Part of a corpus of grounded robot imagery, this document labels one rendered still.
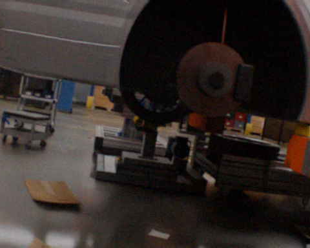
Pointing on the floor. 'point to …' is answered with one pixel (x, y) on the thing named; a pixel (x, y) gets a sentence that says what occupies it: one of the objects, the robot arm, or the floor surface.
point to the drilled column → (196, 147)
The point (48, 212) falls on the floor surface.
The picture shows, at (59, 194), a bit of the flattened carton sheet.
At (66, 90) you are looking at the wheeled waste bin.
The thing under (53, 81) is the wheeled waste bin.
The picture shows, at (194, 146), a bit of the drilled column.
